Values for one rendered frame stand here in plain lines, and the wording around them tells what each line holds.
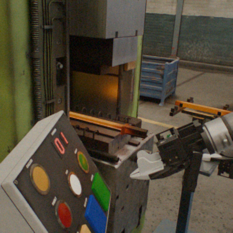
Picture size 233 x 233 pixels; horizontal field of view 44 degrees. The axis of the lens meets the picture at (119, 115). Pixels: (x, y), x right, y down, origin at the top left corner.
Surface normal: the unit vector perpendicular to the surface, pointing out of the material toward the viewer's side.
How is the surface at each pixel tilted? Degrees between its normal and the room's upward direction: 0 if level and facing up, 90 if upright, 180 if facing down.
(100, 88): 90
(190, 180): 90
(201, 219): 0
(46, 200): 60
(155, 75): 89
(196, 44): 92
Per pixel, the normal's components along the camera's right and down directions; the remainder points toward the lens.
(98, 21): -0.47, 0.28
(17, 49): 0.88, 0.21
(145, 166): -0.10, 0.36
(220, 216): 0.06, -0.94
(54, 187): 0.89, -0.41
